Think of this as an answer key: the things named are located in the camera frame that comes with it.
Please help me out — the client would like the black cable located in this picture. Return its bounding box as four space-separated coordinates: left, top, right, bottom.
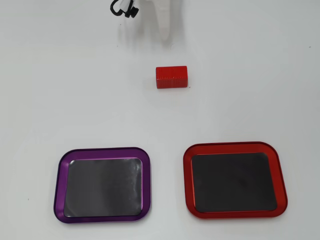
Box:
109 0 126 17

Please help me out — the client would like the red square dish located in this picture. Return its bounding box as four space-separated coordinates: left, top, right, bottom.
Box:
182 141 289 220

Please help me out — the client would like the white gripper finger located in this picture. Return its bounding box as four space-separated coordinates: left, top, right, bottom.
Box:
152 0 175 45

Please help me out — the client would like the red rectangular block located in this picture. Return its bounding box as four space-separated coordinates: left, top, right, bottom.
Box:
155 65 189 90

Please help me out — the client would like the purple square dish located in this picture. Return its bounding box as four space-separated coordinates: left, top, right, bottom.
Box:
53 146 153 224

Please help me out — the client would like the white mount with black knob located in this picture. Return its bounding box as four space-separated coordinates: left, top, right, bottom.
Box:
117 0 140 19

